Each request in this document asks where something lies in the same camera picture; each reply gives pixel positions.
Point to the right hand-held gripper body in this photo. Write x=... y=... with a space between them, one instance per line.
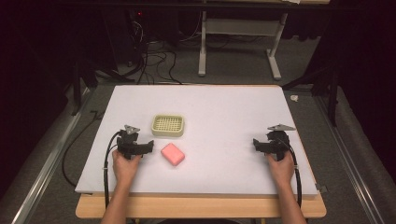
x=277 y=143

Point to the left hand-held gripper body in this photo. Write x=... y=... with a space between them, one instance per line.
x=128 y=144

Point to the pink soap bar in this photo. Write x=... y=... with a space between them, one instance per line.
x=172 y=154

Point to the beige slotted soap dish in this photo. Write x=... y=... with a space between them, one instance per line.
x=167 y=125

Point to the person's left hand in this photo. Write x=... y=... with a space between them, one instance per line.
x=125 y=168

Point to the person's right hand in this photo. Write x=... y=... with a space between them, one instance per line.
x=281 y=171

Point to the small white crumpled scrap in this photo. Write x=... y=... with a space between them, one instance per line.
x=294 y=98

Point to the white table cover board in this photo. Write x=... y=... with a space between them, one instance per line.
x=211 y=161

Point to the small grey corner clip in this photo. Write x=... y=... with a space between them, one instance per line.
x=321 y=188

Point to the black metal stand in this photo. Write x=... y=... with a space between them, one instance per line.
x=333 y=93
x=76 y=90

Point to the aluminium floor rail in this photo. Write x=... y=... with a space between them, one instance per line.
x=46 y=168
x=348 y=168

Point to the white metal stand frame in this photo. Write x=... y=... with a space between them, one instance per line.
x=202 y=46

